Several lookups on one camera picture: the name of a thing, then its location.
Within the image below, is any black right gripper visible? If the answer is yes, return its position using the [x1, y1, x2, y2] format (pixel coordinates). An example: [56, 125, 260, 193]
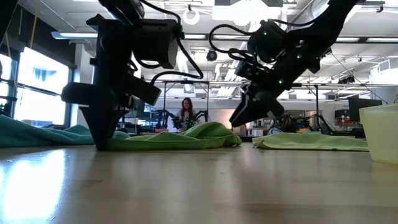
[229, 70, 294, 128]

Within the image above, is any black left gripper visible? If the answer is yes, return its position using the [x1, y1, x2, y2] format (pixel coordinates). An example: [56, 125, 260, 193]
[60, 14, 162, 151]

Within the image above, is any green microfiber towel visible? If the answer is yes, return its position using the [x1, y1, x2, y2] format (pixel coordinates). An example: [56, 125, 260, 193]
[252, 132, 370, 152]
[107, 121, 243, 152]

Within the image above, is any teal microfiber towel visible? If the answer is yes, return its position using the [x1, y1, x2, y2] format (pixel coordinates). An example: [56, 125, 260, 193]
[0, 114, 131, 149]

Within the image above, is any yellow translucent plastic basket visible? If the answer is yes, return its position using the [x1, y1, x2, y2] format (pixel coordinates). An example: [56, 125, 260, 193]
[359, 104, 398, 166]

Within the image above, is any person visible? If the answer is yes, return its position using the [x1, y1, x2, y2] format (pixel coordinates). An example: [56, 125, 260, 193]
[174, 97, 200, 133]

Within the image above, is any long ceiling light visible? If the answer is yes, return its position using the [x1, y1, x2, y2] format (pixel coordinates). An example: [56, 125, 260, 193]
[51, 30, 99, 40]

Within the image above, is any bright window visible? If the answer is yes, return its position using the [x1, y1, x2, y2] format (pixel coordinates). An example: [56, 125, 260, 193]
[14, 46, 71, 127]

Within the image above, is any black monitor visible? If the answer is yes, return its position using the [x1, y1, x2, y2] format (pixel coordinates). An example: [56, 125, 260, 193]
[348, 97, 383, 124]

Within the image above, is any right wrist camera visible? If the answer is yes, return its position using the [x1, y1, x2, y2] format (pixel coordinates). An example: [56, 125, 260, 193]
[234, 60, 261, 78]

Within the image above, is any black workstation frame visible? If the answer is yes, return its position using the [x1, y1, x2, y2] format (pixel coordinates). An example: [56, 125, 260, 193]
[161, 80, 211, 125]
[290, 82, 321, 131]

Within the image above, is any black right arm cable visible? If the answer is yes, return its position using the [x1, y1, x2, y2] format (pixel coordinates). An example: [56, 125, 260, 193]
[208, 24, 265, 63]

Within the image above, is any yellow hanging cord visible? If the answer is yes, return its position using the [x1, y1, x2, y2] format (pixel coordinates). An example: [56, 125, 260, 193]
[29, 0, 40, 49]

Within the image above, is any white hanging ring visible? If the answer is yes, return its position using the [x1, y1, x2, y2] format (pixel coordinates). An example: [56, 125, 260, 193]
[182, 7, 201, 26]

